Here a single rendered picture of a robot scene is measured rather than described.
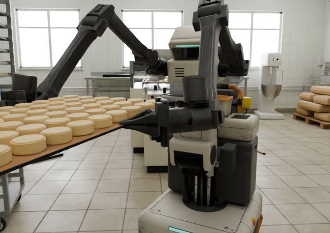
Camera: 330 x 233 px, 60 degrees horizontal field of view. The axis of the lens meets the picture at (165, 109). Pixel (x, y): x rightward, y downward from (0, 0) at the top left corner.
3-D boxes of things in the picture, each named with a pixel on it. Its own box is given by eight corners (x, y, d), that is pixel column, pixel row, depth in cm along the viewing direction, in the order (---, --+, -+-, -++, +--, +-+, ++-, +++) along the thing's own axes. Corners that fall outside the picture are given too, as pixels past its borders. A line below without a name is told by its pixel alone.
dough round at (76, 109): (70, 114, 73) (69, 106, 72) (89, 114, 72) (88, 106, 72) (61, 118, 68) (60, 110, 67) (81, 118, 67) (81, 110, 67)
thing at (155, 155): (145, 153, 368) (145, 83, 355) (172, 153, 370) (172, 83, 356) (144, 174, 299) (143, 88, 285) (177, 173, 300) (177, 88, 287)
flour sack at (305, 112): (306, 116, 568) (306, 109, 565) (294, 113, 609) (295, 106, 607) (340, 116, 575) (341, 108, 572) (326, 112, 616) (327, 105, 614)
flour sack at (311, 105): (295, 107, 591) (295, 100, 589) (314, 106, 597) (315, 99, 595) (318, 113, 521) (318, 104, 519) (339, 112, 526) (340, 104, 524)
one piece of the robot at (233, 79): (233, 79, 145) (233, 57, 142) (244, 79, 143) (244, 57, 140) (229, 83, 137) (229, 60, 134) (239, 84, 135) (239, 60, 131)
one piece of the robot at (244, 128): (181, 191, 217) (181, 81, 203) (256, 208, 192) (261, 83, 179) (160, 212, 187) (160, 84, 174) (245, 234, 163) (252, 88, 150)
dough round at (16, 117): (33, 123, 64) (32, 114, 63) (11, 128, 59) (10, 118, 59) (19, 121, 66) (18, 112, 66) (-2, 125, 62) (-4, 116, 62)
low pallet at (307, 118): (290, 117, 619) (290, 112, 617) (324, 117, 627) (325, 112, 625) (326, 130, 501) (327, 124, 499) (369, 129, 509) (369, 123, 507)
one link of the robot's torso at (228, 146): (191, 168, 177) (191, 130, 173) (237, 176, 165) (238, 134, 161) (173, 185, 154) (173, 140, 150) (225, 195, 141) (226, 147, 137)
